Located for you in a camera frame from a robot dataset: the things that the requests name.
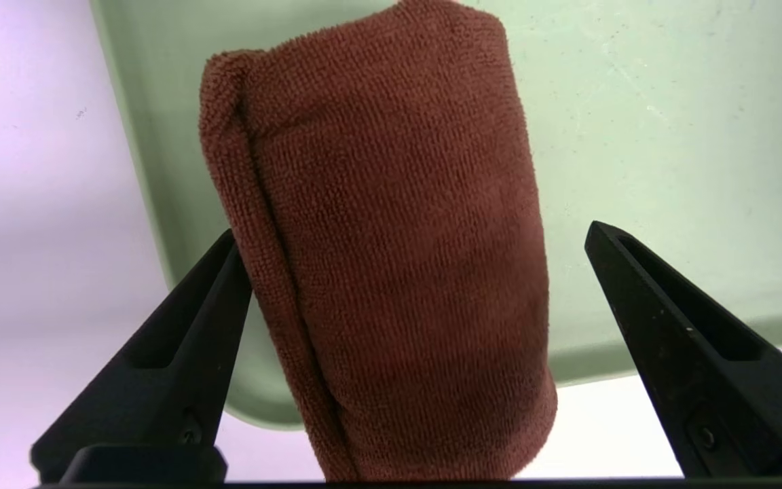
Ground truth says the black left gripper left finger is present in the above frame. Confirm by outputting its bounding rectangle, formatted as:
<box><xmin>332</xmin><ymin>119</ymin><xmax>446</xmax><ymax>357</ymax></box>
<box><xmin>30</xmin><ymin>229</ymin><xmax>254</xmax><ymax>484</ymax></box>

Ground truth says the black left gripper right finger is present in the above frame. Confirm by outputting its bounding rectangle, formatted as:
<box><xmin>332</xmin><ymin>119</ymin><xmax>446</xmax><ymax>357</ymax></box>
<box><xmin>584</xmin><ymin>221</ymin><xmax>782</xmax><ymax>479</ymax></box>

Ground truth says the brown towel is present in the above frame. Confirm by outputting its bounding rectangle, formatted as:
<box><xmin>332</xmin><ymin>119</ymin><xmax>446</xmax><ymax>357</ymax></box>
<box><xmin>199</xmin><ymin>0</ymin><xmax>559</xmax><ymax>483</ymax></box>

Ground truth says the light green plastic tray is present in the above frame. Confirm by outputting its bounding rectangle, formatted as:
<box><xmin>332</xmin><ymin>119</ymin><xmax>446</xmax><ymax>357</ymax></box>
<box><xmin>89</xmin><ymin>0</ymin><xmax>782</xmax><ymax>431</ymax></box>

